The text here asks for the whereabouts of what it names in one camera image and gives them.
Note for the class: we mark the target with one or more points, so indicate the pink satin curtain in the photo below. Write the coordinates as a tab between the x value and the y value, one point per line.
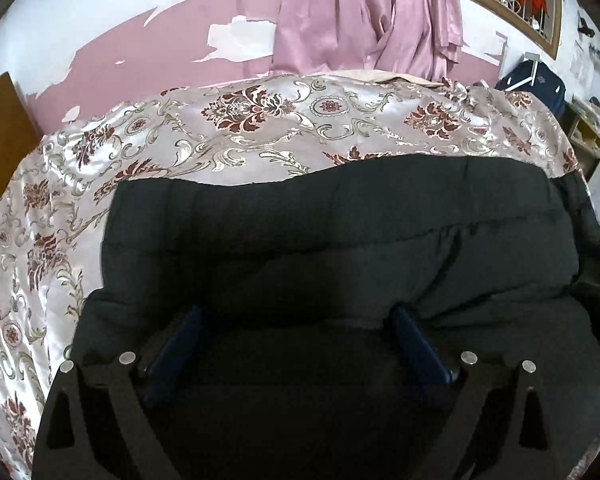
360	15

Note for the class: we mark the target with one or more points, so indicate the light wooden shelf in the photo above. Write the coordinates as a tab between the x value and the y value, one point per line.
587	145

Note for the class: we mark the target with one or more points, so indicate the white plastic frame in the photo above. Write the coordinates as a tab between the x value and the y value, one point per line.
532	67

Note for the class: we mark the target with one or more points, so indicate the floral satin bedspread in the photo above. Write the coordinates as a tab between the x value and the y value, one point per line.
230	130

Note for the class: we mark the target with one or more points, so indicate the black padded jacket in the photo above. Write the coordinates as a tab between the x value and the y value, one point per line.
330	240

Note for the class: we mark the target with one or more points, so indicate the brown wooden headboard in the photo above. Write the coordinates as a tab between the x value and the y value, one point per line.
5	145

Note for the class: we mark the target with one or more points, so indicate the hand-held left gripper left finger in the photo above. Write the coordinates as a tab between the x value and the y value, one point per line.
180	345

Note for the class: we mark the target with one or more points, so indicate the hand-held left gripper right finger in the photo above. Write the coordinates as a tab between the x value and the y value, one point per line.
420	345

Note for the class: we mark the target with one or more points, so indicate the dark blue bag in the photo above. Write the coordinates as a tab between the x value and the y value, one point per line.
542	92

